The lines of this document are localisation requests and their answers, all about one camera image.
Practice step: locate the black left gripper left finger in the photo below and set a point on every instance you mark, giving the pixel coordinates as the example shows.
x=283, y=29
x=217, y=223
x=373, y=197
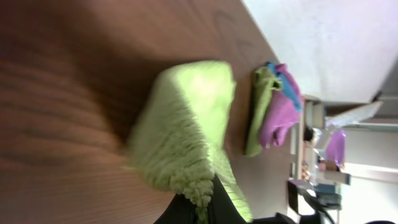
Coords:
x=179, y=211

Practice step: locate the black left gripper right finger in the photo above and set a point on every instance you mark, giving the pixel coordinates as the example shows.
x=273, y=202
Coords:
x=221, y=209

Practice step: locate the light green cloth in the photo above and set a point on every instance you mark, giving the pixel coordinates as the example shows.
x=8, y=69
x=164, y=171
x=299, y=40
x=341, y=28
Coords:
x=177, y=143

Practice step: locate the purple cloth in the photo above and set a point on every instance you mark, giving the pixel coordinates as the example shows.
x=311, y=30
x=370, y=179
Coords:
x=280, y=117

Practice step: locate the olive green cloth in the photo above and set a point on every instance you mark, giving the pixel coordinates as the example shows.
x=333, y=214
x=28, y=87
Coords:
x=264, y=84

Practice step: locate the blue cloth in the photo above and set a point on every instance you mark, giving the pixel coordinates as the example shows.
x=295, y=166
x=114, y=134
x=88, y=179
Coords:
x=290, y=87

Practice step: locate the background shelf clutter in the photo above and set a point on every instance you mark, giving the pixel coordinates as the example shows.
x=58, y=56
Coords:
x=349, y=150

